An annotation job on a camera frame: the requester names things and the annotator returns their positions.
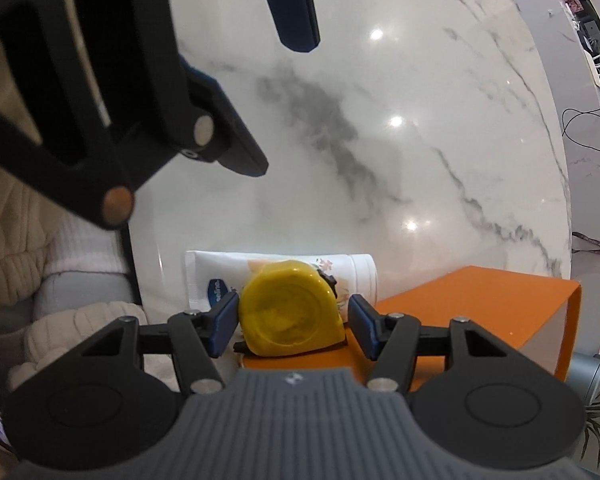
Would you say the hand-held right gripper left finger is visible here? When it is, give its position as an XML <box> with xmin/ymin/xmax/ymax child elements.
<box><xmin>82</xmin><ymin>292</ymin><xmax>241</xmax><ymax>393</ymax></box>

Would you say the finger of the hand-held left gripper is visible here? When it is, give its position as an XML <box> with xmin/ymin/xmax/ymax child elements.
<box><xmin>0</xmin><ymin>0</ymin><xmax>270</xmax><ymax>232</ymax></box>
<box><xmin>254</xmin><ymin>0</ymin><xmax>322</xmax><ymax>53</ymax></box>

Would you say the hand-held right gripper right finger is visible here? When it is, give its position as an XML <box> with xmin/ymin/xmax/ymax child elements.
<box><xmin>348</xmin><ymin>294</ymin><xmax>502</xmax><ymax>392</ymax></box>

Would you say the yellow tape measure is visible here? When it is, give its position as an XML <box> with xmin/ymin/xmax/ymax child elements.
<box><xmin>233</xmin><ymin>259</ymin><xmax>350</xmax><ymax>359</ymax></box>

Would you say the orange box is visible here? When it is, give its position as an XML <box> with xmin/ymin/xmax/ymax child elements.
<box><xmin>240</xmin><ymin>266</ymin><xmax>582</xmax><ymax>397</ymax></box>

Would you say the white floral tube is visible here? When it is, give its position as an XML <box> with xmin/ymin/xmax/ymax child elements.
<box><xmin>181</xmin><ymin>250</ymin><xmax>379</xmax><ymax>315</ymax></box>

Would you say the grey cloth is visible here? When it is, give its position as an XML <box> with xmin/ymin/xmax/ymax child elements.
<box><xmin>0</xmin><ymin>271</ymin><xmax>142</xmax><ymax>337</ymax></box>

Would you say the cream knit sweater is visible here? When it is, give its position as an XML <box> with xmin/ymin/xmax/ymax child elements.
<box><xmin>0</xmin><ymin>40</ymin><xmax>153</xmax><ymax>398</ymax></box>

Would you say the grey cylindrical bin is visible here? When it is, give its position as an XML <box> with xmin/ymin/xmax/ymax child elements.
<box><xmin>566</xmin><ymin>351</ymin><xmax>600</xmax><ymax>402</ymax></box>

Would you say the dark strap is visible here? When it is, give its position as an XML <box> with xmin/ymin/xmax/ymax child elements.
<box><xmin>571</xmin><ymin>231</ymin><xmax>600</xmax><ymax>259</ymax></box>

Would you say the black cable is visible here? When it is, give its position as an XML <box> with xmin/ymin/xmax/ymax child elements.
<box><xmin>561</xmin><ymin>101</ymin><xmax>600</xmax><ymax>157</ymax></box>

